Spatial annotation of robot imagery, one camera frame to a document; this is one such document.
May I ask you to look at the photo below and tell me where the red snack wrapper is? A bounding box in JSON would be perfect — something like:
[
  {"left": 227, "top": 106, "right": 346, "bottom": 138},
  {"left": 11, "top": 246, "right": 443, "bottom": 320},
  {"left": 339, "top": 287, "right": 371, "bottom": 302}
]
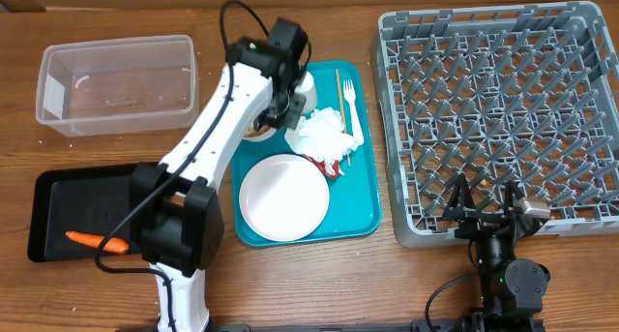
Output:
[{"left": 304, "top": 155, "right": 344, "bottom": 180}]

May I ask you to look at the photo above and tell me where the clear plastic storage bin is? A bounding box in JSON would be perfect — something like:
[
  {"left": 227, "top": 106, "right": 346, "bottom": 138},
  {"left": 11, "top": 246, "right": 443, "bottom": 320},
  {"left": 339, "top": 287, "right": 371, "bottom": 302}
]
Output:
[{"left": 35, "top": 35, "right": 199, "bottom": 136}]

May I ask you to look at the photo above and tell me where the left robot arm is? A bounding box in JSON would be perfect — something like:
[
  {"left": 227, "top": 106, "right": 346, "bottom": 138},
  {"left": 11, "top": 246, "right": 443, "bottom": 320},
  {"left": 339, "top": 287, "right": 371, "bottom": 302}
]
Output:
[{"left": 129, "top": 18, "right": 310, "bottom": 331}]

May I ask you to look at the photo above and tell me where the black plastic tray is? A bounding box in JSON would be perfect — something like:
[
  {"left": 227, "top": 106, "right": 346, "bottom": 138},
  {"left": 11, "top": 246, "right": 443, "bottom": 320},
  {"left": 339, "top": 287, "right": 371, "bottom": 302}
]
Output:
[{"left": 27, "top": 164, "right": 136, "bottom": 262}]

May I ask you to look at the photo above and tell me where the wooden chopstick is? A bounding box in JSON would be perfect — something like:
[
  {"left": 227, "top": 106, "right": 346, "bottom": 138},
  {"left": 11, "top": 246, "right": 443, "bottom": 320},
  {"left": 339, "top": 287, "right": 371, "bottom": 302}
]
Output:
[{"left": 335, "top": 69, "right": 351, "bottom": 166}]

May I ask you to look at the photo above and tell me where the white bowl with peanuts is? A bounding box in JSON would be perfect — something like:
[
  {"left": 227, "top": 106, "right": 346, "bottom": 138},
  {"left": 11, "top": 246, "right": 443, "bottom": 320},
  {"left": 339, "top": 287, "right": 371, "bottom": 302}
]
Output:
[{"left": 243, "top": 125, "right": 277, "bottom": 142}]

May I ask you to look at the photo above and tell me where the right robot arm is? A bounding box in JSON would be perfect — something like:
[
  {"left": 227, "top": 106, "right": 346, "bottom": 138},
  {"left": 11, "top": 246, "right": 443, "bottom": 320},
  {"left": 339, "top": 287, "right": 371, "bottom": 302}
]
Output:
[{"left": 443, "top": 174, "right": 550, "bottom": 331}]

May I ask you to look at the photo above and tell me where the teal serving tray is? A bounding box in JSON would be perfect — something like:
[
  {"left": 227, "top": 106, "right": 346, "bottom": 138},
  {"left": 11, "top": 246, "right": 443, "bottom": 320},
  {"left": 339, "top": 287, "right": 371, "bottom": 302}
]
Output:
[{"left": 230, "top": 60, "right": 382, "bottom": 247}]

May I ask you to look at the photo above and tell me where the grey dishwasher rack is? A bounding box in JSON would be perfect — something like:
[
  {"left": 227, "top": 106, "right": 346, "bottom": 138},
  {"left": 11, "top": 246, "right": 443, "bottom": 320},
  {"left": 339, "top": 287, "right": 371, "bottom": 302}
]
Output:
[{"left": 370, "top": 1, "right": 618, "bottom": 248}]

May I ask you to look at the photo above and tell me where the white tissue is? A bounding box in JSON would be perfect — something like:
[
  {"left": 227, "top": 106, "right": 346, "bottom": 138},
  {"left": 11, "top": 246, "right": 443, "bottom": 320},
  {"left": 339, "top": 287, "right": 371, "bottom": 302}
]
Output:
[{"left": 284, "top": 107, "right": 359, "bottom": 162}]

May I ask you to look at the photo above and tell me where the white paper cup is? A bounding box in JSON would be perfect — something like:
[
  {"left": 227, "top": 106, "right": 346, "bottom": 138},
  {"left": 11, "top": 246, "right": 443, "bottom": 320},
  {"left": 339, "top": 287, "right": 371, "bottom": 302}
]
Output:
[{"left": 294, "top": 71, "right": 317, "bottom": 114}]

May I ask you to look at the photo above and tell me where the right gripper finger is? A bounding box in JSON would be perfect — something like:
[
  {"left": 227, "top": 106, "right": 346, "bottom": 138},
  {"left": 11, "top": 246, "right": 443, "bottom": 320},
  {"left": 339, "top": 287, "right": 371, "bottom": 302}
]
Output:
[
  {"left": 503, "top": 180, "right": 524, "bottom": 215},
  {"left": 443, "top": 173, "right": 476, "bottom": 220}
]

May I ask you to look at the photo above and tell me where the white plastic fork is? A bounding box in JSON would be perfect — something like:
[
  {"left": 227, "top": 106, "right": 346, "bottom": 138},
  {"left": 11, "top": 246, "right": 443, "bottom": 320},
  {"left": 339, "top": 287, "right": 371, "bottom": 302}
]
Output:
[{"left": 343, "top": 79, "right": 365, "bottom": 145}]

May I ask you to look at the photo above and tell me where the orange carrot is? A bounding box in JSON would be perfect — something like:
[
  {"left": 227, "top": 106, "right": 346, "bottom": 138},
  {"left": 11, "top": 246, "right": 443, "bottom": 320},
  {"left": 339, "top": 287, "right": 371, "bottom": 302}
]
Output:
[{"left": 65, "top": 231, "right": 130, "bottom": 255}]

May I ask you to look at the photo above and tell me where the white round plate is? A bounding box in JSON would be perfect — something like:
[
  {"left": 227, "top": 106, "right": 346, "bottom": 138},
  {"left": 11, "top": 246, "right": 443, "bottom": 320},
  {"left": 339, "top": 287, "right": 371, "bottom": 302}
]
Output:
[{"left": 239, "top": 154, "right": 330, "bottom": 242}]

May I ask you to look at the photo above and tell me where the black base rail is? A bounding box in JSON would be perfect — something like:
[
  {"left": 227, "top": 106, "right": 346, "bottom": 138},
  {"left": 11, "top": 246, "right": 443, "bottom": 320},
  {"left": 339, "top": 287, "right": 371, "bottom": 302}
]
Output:
[{"left": 197, "top": 318, "right": 475, "bottom": 332}]

